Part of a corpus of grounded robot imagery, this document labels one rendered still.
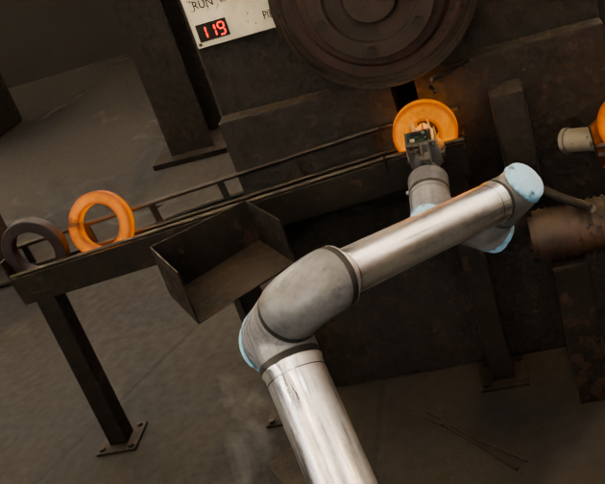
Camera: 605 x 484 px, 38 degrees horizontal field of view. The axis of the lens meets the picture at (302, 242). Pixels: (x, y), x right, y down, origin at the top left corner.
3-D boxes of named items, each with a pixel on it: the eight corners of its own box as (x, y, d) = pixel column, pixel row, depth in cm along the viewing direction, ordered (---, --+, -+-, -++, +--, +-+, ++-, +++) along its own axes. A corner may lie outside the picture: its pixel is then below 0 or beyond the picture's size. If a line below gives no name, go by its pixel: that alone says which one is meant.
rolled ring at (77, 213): (97, 273, 239) (103, 270, 242) (142, 230, 234) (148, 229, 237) (55, 221, 240) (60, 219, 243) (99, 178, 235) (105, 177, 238)
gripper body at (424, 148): (434, 123, 200) (439, 157, 191) (443, 151, 206) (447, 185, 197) (402, 132, 202) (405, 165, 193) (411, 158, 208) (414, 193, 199)
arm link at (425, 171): (453, 202, 194) (411, 211, 197) (451, 186, 198) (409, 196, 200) (445, 172, 188) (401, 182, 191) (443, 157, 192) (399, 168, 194)
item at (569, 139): (573, 147, 203) (567, 123, 201) (610, 144, 197) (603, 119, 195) (561, 158, 200) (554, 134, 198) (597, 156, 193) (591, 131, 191)
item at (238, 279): (248, 474, 236) (149, 247, 206) (329, 425, 244) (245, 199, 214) (279, 515, 219) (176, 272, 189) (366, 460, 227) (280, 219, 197)
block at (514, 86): (506, 171, 221) (486, 83, 210) (538, 164, 219) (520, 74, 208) (509, 189, 211) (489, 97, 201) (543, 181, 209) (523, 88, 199)
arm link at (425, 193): (446, 253, 188) (403, 240, 186) (441, 212, 197) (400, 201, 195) (467, 224, 182) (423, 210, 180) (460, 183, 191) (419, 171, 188)
